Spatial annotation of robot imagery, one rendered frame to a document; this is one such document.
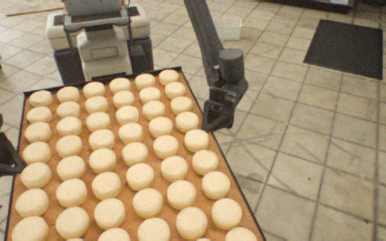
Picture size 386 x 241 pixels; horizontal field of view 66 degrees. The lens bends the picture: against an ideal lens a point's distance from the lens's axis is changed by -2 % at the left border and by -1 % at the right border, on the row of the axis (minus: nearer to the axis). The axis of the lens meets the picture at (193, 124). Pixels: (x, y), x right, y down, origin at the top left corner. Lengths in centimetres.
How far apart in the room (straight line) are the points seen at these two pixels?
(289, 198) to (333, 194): 27
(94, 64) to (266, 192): 116
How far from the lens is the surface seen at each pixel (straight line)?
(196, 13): 82
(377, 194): 205
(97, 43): 146
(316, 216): 181
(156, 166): 59
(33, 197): 58
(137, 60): 163
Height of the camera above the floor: 144
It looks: 42 degrees down
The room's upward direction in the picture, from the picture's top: straight up
